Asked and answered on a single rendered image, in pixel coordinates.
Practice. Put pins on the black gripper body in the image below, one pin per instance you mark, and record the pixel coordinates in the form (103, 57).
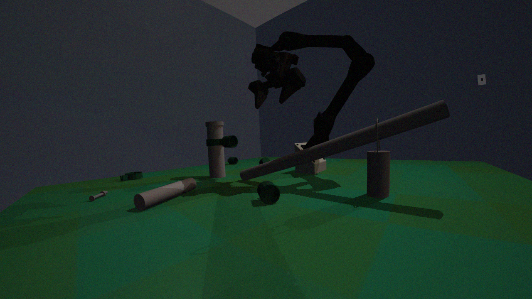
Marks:
(275, 79)

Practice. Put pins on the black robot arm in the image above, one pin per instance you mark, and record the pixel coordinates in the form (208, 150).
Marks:
(266, 60)

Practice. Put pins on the grey metal bolt with nut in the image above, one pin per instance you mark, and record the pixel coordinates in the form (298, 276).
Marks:
(102, 193)

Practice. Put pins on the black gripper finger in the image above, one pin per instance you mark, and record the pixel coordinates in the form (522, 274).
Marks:
(290, 86)
(260, 97)

